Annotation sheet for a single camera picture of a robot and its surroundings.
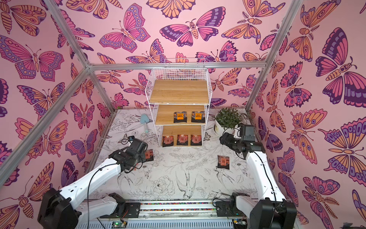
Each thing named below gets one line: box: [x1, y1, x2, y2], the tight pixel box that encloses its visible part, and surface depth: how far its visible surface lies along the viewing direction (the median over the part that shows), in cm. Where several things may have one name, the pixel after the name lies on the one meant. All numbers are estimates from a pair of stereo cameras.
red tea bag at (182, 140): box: [176, 134, 189, 146], surface depth 102 cm
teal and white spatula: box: [140, 113, 150, 134], surface depth 115 cm
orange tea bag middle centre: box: [173, 111, 188, 124], surface depth 83 cm
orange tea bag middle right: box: [191, 111, 206, 123], surface depth 83 cm
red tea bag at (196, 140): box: [190, 134, 203, 146], surface depth 102 cm
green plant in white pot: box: [213, 106, 244, 136], surface depth 91 cm
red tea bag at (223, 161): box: [217, 154, 230, 170], surface depth 92 cm
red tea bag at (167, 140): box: [162, 135, 174, 148], surface depth 102 cm
